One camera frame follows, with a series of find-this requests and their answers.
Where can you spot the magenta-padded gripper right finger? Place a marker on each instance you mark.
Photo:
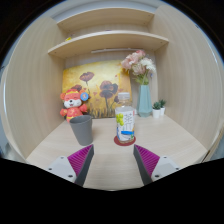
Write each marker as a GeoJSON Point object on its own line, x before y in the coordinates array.
{"type": "Point", "coordinates": [165, 166]}

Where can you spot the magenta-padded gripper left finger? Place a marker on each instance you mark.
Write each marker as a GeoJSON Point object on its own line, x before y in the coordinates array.
{"type": "Point", "coordinates": [63, 166]}

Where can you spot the clear plastic drink bottle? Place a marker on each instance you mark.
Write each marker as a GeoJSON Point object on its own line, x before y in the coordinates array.
{"type": "Point", "coordinates": [125, 123]}

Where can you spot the grey cup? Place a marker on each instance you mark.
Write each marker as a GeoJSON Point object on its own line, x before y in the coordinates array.
{"type": "Point", "coordinates": [81, 131]}

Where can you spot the flat round red coaster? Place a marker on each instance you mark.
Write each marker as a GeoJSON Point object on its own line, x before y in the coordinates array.
{"type": "Point", "coordinates": [117, 142]}

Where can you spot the small potted green plant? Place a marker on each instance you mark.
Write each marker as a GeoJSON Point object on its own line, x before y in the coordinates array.
{"type": "Point", "coordinates": [156, 112]}
{"type": "Point", "coordinates": [163, 108]}

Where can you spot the red plush toy figure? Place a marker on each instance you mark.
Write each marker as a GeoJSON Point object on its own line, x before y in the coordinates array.
{"type": "Point", "coordinates": [73, 106]}

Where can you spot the light blue vase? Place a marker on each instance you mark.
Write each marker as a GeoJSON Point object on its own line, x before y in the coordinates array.
{"type": "Point", "coordinates": [144, 101]}

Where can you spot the yellow poppy flower painting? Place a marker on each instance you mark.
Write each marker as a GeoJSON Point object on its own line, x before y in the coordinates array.
{"type": "Point", "coordinates": [100, 73]}

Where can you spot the pink and white flower bouquet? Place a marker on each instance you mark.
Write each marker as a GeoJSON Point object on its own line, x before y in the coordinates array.
{"type": "Point", "coordinates": [138, 65]}

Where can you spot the wooden shelf unit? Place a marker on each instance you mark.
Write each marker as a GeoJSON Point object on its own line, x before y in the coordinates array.
{"type": "Point", "coordinates": [106, 41]}

